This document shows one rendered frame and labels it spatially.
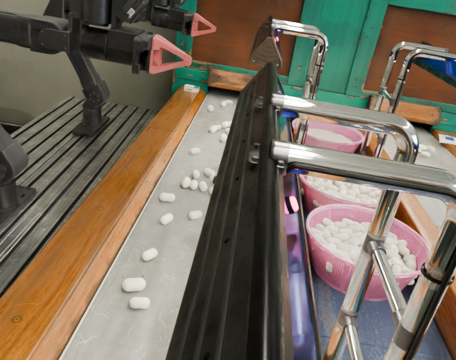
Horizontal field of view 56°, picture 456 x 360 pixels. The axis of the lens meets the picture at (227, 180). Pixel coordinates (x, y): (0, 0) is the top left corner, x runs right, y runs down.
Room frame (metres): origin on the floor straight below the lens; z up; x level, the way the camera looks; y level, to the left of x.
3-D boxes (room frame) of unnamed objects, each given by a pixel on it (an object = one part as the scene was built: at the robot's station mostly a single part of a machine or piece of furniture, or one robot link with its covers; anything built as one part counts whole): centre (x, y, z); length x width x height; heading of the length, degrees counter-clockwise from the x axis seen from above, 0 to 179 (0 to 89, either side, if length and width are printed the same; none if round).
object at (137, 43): (0.82, 0.22, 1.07); 0.10 x 0.07 x 0.07; 1
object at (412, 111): (1.78, -0.68, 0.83); 0.30 x 0.06 x 0.07; 89
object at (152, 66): (0.83, 0.15, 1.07); 0.09 x 0.07 x 0.07; 91
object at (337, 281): (0.80, -0.32, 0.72); 0.27 x 0.27 x 0.10
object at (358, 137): (1.52, -0.33, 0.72); 0.27 x 0.27 x 0.10
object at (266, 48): (1.36, -0.05, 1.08); 0.62 x 0.08 x 0.07; 179
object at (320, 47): (1.35, -0.13, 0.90); 0.20 x 0.19 x 0.45; 179
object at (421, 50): (1.34, -0.53, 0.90); 0.20 x 0.19 x 0.45; 179
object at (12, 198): (0.81, 0.50, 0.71); 0.20 x 0.07 x 0.08; 1
